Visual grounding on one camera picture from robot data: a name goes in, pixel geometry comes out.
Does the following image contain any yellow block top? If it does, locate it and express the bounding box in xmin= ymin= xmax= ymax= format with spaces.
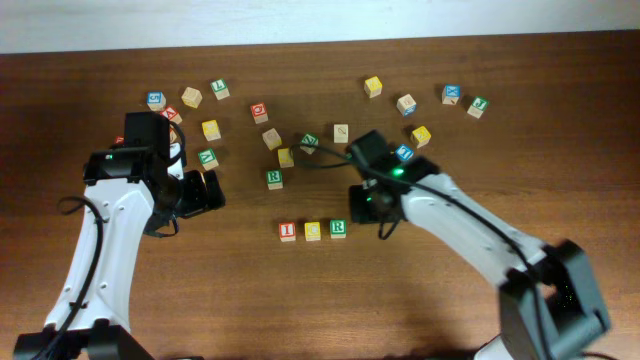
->
xmin=364 ymin=76 xmax=383 ymax=98

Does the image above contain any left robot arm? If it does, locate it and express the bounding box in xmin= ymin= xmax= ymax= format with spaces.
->
xmin=13 ymin=112 xmax=226 ymax=359

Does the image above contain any green J block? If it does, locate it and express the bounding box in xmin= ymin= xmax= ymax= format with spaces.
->
xmin=467 ymin=96 xmax=489 ymax=119

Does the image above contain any plain block blue side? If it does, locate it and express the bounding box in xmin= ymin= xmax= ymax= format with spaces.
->
xmin=396 ymin=94 xmax=417 ymax=116

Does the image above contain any green V block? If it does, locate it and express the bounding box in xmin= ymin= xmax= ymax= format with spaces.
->
xmin=198 ymin=148 xmax=219 ymax=171

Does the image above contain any yellow block upper left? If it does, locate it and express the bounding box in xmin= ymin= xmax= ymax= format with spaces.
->
xmin=202 ymin=120 xmax=221 ymax=141

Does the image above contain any green Z block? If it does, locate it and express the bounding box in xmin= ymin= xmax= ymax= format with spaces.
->
xmin=300 ymin=133 xmax=319 ymax=155

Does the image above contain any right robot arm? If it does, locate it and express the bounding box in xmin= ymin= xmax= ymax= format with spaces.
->
xmin=346 ymin=130 xmax=611 ymax=359

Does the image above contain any plain yellow-sided block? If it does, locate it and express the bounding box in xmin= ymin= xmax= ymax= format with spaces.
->
xmin=181 ymin=87 xmax=203 ymax=109

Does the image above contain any yellow S block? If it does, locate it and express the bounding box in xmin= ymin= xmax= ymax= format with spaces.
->
xmin=277 ymin=148 xmax=295 ymax=168

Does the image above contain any yellow C block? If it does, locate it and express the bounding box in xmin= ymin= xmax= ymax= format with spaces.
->
xmin=304 ymin=222 xmax=321 ymax=241

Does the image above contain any red I block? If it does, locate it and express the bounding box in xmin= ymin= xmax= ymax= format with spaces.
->
xmin=278 ymin=222 xmax=297 ymax=242

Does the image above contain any green L block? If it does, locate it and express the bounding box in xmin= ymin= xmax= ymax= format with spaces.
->
xmin=210 ymin=79 xmax=230 ymax=100

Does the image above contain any blue X block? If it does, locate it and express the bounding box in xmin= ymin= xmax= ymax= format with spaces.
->
xmin=442 ymin=84 xmax=461 ymax=105

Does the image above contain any plain wood block centre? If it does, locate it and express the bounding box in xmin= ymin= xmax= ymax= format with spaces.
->
xmin=262 ymin=128 xmax=282 ymax=151

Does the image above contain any yellow block right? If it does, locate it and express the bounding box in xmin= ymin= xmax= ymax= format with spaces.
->
xmin=411 ymin=126 xmax=432 ymax=148

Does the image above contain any blue S block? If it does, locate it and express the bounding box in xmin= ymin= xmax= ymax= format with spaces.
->
xmin=146 ymin=91 xmax=166 ymax=112

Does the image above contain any red 6 block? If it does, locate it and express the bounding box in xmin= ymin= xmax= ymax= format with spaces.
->
xmin=169 ymin=127 xmax=179 ymax=144

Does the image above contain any red Q block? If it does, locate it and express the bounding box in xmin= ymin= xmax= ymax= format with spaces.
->
xmin=250 ymin=103 xmax=268 ymax=124

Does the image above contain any green r block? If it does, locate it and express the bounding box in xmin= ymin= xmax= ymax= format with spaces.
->
xmin=329 ymin=219 xmax=347 ymax=239
xmin=266 ymin=170 xmax=283 ymax=190

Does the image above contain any blue I block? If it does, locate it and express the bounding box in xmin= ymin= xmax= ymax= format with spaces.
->
xmin=394 ymin=144 xmax=414 ymax=162

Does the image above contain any red A block left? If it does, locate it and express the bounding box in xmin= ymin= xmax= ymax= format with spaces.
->
xmin=160 ymin=105 xmax=182 ymax=124

